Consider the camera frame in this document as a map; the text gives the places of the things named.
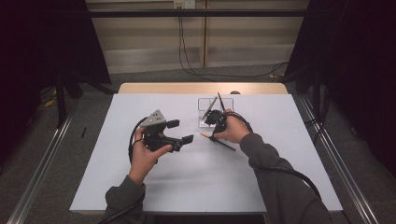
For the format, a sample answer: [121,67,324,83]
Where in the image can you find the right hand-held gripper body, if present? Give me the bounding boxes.
[201,96,228,134]

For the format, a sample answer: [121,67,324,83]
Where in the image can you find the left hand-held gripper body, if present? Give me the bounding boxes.
[139,109,185,153]

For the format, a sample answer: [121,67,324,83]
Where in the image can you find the black pencil with orange end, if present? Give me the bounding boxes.
[217,91,226,112]
[200,132,237,152]

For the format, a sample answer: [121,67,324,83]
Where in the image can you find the clear acrylic pen holder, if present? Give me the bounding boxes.
[197,97,235,129]

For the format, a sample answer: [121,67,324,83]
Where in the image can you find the person's right hand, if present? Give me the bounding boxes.
[214,107,251,145]

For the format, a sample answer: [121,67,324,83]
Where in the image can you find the person's left hand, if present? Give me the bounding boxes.
[128,126,174,186]

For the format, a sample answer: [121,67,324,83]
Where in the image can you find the wooden table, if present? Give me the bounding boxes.
[117,81,289,95]

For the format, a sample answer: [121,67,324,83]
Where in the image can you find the white table cover sheet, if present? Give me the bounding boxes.
[68,92,344,216]

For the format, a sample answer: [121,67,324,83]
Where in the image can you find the black metal stand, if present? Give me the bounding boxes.
[55,69,82,129]
[312,66,322,120]

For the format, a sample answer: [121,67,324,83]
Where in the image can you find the black horizontal metal bar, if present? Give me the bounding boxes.
[88,8,307,18]

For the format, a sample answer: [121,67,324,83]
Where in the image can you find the black curtain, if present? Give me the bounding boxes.
[0,0,112,162]
[284,0,396,178]

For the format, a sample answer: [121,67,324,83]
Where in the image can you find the left hand-held gripper cable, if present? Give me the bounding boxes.
[97,116,149,224]

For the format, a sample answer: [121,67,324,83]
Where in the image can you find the hand-held gripper cable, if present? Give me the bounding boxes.
[97,116,149,224]
[230,111,322,201]

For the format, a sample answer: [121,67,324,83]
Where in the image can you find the black wall cable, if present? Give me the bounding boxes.
[180,15,290,79]
[177,7,219,82]

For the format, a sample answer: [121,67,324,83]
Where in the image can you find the black floor cable bundle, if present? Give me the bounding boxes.
[306,88,332,144]

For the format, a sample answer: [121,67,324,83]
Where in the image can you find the right hand-held gripper cable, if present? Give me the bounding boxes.
[230,111,322,201]

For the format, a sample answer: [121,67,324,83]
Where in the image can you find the white wall outlet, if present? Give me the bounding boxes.
[173,0,196,9]

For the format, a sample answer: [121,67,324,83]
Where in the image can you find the aluminium floor rail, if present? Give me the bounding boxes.
[6,102,80,224]
[300,96,379,224]

